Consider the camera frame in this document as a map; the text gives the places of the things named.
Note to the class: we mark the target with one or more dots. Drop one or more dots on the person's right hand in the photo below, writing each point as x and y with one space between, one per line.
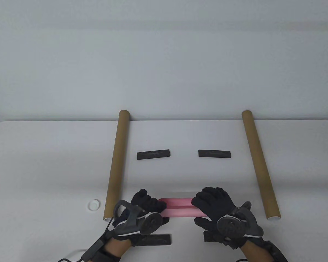
216 202

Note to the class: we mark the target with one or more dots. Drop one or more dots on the person's left hand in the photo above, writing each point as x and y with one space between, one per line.
145 202

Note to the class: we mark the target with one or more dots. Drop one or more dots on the black bar paperweight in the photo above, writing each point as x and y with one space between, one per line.
210 237
153 154
214 153
161 240

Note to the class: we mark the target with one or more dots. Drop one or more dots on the pink paper sheet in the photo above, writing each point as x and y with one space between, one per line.
180 208

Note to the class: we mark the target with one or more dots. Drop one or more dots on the brown cardboard mailing tube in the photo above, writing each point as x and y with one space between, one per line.
119 158
258 158

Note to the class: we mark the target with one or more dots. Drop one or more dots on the white tube end cap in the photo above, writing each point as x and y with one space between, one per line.
93 204

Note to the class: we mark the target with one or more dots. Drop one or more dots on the person's right forearm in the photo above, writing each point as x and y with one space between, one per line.
257 252

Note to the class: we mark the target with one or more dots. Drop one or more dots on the person's left forearm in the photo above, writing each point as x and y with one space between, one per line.
116 247

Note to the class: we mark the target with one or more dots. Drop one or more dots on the gray tracking controller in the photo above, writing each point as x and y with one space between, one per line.
151 223
231 226

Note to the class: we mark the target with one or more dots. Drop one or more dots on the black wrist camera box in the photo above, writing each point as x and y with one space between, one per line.
276 252
94 249

